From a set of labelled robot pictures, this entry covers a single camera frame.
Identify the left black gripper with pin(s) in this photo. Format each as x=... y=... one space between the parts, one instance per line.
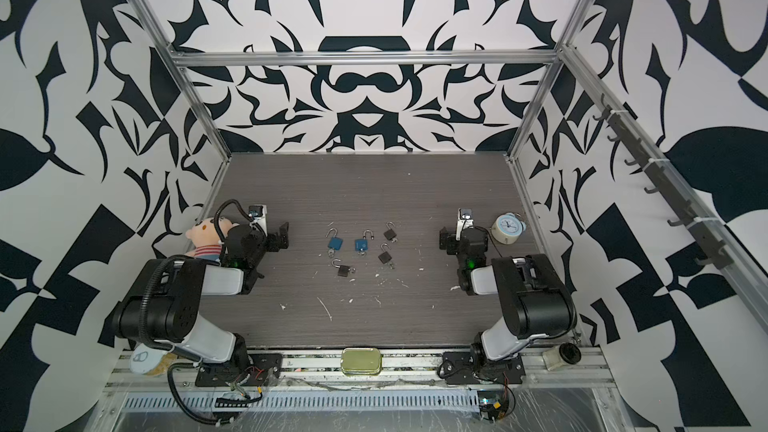
x=274 y=237

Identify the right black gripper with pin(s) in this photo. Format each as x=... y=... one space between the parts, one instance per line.
x=452 y=240

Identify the black padlock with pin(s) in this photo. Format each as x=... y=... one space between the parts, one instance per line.
x=390 y=234
x=385 y=256
x=342 y=269

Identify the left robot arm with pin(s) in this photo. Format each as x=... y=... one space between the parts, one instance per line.
x=162 y=308

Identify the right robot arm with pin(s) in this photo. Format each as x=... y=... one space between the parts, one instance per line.
x=535 y=304

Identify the left blue padlock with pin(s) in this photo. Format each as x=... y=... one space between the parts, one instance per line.
x=335 y=243

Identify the blue padlock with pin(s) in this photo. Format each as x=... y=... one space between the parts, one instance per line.
x=335 y=243
x=361 y=245

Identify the cream blue alarm clock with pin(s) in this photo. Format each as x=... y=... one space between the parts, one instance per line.
x=508 y=228

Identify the black padlock front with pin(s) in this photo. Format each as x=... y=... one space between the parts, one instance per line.
x=342 y=269

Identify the plush doll striped shirt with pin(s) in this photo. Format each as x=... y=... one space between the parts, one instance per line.
x=206 y=242

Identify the right blue padlock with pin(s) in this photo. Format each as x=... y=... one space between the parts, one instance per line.
x=361 y=245

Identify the gold metal tin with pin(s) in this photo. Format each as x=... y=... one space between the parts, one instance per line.
x=361 y=361

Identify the cream bottle black cap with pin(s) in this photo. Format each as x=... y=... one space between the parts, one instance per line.
x=562 y=355

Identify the small electronics board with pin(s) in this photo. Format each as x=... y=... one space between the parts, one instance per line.
x=495 y=405

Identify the white cup with print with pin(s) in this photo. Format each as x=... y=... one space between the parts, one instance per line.
x=151 y=362

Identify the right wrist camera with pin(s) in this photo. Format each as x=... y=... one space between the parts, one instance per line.
x=464 y=220

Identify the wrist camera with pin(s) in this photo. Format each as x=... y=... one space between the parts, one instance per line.
x=258 y=218
x=464 y=220

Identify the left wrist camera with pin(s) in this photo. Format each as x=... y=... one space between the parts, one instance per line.
x=258 y=218

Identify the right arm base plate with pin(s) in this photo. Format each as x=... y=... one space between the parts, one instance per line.
x=462 y=368

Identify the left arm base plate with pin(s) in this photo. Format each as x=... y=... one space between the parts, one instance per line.
x=260 y=369

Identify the white slotted cable duct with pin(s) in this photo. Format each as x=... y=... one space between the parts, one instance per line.
x=341 y=401

